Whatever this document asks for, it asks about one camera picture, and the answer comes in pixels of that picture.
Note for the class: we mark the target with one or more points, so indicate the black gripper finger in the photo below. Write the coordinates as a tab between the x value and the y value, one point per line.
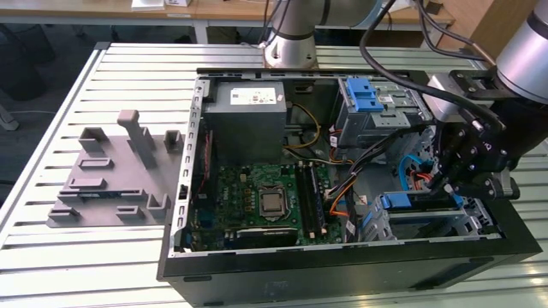
451	154
479	186

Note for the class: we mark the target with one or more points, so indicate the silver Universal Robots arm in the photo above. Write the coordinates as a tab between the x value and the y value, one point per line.
291	48

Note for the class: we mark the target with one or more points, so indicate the silver disk bay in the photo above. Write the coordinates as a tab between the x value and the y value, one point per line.
424	216

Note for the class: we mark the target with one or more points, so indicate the silver optical drive cage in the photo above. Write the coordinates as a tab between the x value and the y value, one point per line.
355	125

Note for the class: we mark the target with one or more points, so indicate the blue drive cage latch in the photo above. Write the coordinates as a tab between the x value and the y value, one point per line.
364	96

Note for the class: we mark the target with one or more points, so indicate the RAM stick with blue label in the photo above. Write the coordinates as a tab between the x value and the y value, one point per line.
319	199

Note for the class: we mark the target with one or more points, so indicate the wooden cabinet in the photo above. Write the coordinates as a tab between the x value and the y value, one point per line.
500	25

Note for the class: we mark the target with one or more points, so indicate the black RAM slot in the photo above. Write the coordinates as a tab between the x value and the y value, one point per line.
305	199

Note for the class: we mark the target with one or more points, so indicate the black open PC case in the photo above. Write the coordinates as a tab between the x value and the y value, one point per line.
343	276

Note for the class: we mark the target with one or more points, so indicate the silver CPU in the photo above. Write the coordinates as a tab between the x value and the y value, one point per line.
271	202

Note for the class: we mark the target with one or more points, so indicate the CPU socket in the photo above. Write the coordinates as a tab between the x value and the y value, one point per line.
257	205

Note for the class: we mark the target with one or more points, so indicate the grey Dell power supply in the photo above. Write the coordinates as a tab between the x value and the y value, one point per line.
244	134

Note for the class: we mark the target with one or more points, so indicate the black graphics card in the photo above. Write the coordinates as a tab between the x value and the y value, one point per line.
265	237

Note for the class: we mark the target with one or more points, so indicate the green Dell motherboard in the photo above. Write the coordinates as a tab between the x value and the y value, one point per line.
231	192

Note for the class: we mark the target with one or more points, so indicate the grey parts rack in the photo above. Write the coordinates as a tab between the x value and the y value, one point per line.
124	183

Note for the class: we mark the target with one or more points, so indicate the RAM stick in rack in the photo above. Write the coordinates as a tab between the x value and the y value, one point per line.
100	194

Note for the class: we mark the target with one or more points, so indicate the white box on desk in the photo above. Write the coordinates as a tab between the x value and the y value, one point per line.
147	4

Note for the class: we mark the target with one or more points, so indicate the wooden desk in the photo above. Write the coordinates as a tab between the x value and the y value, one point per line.
128	16

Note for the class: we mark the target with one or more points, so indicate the grey stand foot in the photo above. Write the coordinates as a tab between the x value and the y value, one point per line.
8	118

